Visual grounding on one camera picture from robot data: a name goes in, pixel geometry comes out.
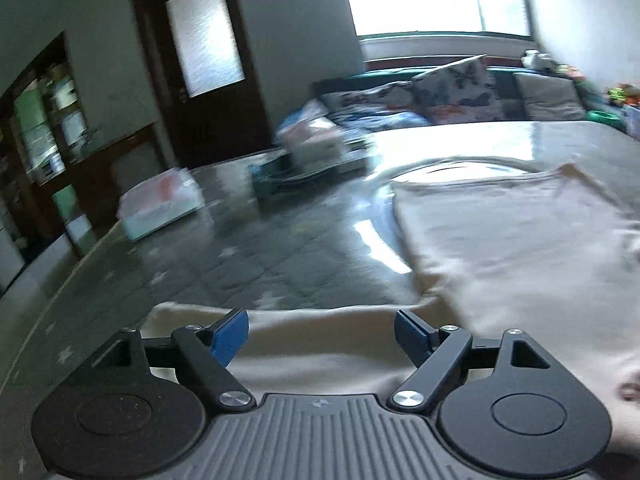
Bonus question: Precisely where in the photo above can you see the cream sweatshirt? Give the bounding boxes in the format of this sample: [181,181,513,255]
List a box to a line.
[139,161,640,461]

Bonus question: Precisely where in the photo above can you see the pink tissue pack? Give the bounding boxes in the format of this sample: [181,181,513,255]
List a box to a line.
[117,168,204,242]

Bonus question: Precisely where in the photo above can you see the grey quilted star tablecloth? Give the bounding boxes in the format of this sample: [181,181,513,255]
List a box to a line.
[1,122,639,479]

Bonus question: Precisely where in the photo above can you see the dark display cabinet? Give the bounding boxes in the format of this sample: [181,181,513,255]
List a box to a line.
[1,34,88,266]

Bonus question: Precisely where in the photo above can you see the dark wooden side table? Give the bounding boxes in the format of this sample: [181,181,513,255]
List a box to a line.
[37,122,169,240]

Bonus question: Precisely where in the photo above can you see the teal black tray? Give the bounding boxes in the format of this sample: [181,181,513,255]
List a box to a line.
[247,148,369,202]

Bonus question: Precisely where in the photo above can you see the green bowl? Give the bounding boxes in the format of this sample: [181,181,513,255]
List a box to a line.
[586,110,626,131]

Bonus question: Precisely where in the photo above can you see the grey cushion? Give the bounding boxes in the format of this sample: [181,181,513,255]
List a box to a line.
[514,73,587,122]

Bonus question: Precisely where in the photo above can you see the dark teal sofa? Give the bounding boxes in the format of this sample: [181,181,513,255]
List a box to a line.
[311,66,627,132]

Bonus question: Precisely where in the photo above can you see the butterfly pillow upright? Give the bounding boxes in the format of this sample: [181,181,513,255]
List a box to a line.
[411,54,506,125]

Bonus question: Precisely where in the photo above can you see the white pink tissue box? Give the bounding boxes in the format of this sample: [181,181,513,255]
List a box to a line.
[276,108,346,168]

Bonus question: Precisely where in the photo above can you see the butterfly pillow lying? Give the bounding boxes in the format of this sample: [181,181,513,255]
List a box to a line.
[320,81,432,132]

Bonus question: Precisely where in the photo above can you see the colourful plush toys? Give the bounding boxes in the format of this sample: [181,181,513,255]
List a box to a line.
[606,84,640,107]

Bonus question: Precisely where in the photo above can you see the panda plush toy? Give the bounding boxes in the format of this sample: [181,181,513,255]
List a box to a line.
[521,49,558,73]

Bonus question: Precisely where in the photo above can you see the dark wooden door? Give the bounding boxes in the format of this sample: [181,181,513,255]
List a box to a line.
[132,0,271,168]

